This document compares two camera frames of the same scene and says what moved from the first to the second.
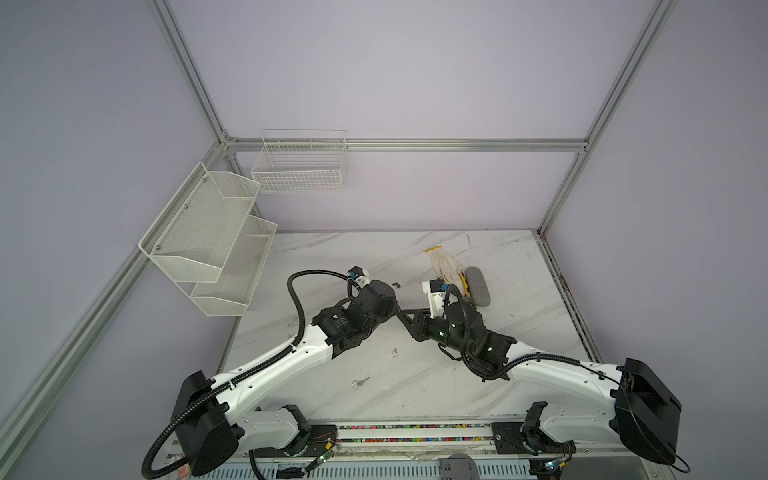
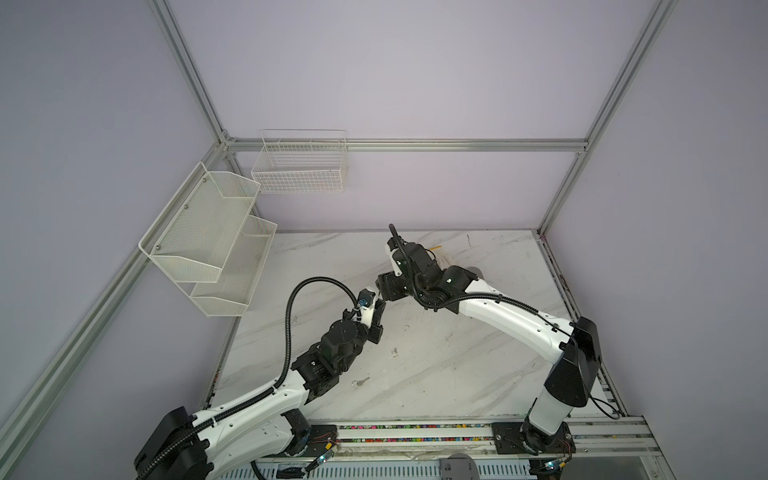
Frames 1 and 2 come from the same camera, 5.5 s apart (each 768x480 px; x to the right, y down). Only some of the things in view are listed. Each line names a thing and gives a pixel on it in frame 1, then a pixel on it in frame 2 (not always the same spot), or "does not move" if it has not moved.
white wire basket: (301, 161) does not move
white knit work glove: (446, 266) does not move
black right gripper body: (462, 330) -> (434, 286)
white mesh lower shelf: (230, 295) does not move
